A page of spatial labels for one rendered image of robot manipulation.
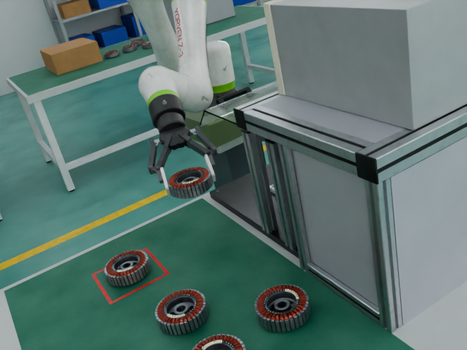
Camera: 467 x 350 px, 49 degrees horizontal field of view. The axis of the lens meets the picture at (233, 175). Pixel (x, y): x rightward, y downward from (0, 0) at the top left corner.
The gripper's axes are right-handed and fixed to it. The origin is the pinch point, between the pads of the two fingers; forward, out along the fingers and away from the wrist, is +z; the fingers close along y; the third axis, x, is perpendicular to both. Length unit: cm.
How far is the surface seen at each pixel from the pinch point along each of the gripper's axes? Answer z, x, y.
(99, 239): -87, -160, 53
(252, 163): 5.5, 6.8, -15.0
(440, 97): 26, 40, -43
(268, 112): 5.3, 23.4, -19.2
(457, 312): 53, 9, -40
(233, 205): -0.5, -20.0, -10.5
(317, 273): 34.1, 0.4, -20.0
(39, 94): -191, -136, 68
